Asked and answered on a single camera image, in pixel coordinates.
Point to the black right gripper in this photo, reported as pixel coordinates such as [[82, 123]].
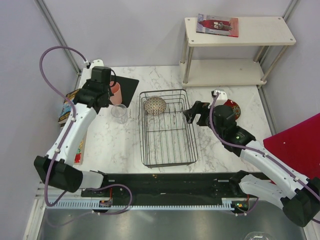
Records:
[[199, 107]]

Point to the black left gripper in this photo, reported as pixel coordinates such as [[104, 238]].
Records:
[[111, 94]]

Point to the pink plastic cup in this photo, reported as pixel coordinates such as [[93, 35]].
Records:
[[116, 99]]

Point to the red floral plate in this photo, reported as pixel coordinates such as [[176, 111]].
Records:
[[235, 108]]

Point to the black wire dish rack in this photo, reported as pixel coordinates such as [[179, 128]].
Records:
[[166, 139]]

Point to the patterned beige bowl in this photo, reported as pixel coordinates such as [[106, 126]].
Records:
[[155, 105]]

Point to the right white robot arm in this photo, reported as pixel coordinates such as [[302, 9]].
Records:
[[294, 193]]

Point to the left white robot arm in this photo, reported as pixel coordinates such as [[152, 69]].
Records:
[[56, 167]]

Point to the black clipboard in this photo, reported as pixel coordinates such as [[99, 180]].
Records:
[[128, 87]]

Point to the colourful paperback book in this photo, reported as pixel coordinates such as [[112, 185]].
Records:
[[66, 110]]

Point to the red cover book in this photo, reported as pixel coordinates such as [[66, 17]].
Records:
[[79, 152]]

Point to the red illustrated booklet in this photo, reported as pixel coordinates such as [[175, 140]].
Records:
[[217, 25]]

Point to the white two-tier shelf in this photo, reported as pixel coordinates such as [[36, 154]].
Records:
[[246, 60]]

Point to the red folder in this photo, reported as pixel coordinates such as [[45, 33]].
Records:
[[298, 147]]

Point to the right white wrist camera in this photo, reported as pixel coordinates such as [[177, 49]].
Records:
[[219, 97]]

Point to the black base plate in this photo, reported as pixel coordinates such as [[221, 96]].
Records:
[[168, 189]]

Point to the white cable duct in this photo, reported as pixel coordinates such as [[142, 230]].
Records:
[[99, 205]]

